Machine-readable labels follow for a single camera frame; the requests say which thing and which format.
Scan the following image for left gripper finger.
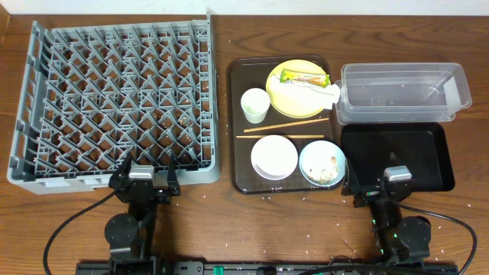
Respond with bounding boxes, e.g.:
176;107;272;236
167;155;178;187
114;154;132;182

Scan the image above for light blue bowl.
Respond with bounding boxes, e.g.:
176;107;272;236
299;141;347;189

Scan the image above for white round bowl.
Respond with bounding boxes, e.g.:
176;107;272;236
251;136;299;181

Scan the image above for white plastic cup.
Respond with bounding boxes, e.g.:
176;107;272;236
240;88;270;124

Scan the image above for green snack wrapper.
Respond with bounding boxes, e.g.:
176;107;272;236
279;69;330;88

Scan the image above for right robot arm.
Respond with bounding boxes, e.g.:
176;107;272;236
342;160;432;264

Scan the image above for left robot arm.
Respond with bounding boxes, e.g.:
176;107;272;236
104;156;180;275

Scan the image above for black waste tray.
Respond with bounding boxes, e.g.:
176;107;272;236
341;122;455;192

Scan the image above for clear plastic waste bin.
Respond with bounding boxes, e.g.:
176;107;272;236
335;63;472;125

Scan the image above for lower wooden chopstick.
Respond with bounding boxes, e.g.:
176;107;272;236
235;134;325;139

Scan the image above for wooden chopstick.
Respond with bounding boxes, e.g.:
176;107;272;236
235;134;325;139
243;118;329;133

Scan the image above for grey plastic dish rack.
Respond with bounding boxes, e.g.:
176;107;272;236
7;17;220;195

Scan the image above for upper wooden chopstick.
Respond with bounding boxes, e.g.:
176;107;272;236
243;118;329;133

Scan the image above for yellow round plate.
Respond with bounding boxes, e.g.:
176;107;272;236
266;59;332;118

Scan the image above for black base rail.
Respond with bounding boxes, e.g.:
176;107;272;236
75;261;458;275

